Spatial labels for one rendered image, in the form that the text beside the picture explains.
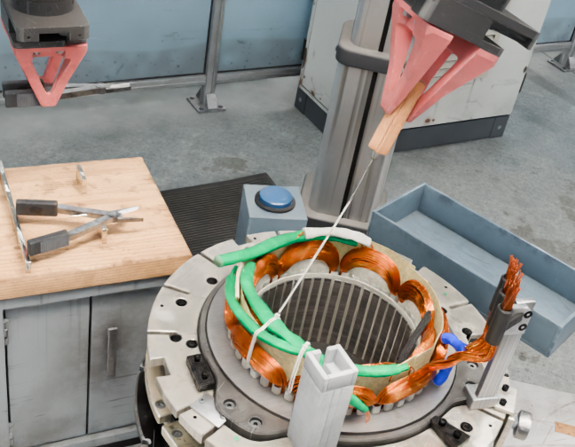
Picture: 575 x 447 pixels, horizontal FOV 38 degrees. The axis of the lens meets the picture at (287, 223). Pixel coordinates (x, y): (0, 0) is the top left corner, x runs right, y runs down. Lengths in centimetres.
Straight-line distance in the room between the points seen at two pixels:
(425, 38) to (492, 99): 291
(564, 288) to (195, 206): 190
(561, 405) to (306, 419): 68
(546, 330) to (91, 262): 47
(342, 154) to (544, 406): 45
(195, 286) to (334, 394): 22
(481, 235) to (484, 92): 242
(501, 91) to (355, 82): 241
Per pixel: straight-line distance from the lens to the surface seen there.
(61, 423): 100
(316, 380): 59
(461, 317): 81
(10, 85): 87
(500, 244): 102
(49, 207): 87
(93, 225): 85
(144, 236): 88
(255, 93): 354
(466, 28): 58
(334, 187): 118
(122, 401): 100
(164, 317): 74
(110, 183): 95
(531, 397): 124
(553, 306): 99
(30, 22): 80
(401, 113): 62
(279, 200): 99
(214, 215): 273
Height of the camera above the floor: 160
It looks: 35 degrees down
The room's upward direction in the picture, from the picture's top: 11 degrees clockwise
